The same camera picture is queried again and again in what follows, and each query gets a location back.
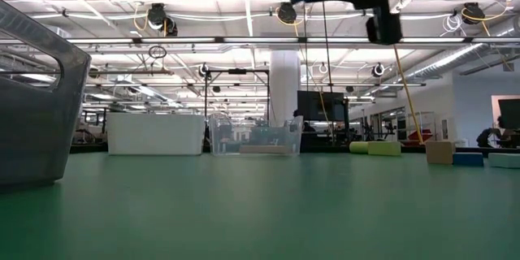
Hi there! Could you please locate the yellow cylinder block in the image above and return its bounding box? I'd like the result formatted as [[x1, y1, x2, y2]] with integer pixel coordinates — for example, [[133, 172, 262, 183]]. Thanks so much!
[[349, 141, 370, 155]]

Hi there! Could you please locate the yellow-green rectangular block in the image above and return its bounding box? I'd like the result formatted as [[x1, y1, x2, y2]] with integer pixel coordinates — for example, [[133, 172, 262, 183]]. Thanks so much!
[[367, 141, 402, 157]]

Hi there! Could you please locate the thick wooden block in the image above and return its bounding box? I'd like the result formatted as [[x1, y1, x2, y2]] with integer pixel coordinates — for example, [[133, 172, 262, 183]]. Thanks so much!
[[425, 141, 457, 166]]

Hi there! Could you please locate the blue rectangular block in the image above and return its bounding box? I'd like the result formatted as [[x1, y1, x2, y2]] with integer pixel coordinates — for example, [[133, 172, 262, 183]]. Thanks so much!
[[452, 152, 485, 167]]

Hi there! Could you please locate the mint rectangular block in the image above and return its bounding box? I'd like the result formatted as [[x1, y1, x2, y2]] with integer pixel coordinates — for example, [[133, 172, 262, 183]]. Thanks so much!
[[487, 152, 520, 170]]

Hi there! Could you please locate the long ceiling light strip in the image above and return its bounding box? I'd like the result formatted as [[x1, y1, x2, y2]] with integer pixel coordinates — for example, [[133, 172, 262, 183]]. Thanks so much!
[[64, 36, 520, 46]]

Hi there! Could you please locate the white round pillar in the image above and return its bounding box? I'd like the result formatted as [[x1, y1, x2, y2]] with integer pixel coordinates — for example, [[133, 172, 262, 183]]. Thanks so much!
[[269, 50, 301, 128]]

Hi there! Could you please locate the black monitor on stand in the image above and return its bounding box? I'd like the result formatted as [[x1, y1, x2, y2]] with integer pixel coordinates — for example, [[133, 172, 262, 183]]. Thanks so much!
[[297, 90, 349, 123]]

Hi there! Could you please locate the clear plastic bin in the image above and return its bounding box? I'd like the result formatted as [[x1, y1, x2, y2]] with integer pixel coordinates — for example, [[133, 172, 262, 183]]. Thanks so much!
[[208, 113, 305, 157]]

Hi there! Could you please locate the red angled object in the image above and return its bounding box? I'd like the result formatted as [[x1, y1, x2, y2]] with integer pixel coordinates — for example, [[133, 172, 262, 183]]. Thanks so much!
[[407, 128, 434, 145]]

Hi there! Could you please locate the white plastic bin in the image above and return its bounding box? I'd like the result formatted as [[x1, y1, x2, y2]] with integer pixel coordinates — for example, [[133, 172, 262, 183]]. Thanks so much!
[[106, 112, 206, 157]]

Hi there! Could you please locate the dark smoky plastic bin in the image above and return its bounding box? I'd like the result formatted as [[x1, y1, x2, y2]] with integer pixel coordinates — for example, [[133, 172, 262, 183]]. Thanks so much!
[[0, 0, 93, 190]]

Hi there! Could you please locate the black hanging cable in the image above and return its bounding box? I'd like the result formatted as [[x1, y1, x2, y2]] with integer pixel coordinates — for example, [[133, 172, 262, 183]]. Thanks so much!
[[322, 2, 336, 147]]

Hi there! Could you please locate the black gantry frame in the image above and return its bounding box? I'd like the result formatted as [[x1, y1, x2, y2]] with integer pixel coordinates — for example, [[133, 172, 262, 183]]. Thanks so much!
[[204, 68, 271, 131]]

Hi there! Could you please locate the yellow hanging cable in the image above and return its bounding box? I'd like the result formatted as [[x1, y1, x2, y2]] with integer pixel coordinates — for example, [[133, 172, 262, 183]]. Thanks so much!
[[392, 44, 426, 145]]

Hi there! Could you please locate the silver ventilation duct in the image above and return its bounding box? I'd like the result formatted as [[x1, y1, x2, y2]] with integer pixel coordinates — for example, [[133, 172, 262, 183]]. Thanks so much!
[[405, 19, 520, 83]]

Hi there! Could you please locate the black table frame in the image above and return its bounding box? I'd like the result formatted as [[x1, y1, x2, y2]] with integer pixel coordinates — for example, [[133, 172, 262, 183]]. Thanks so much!
[[68, 142, 520, 159]]

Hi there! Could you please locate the black wall monitor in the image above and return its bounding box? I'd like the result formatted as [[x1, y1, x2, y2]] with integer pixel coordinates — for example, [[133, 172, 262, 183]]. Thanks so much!
[[497, 98, 520, 130]]

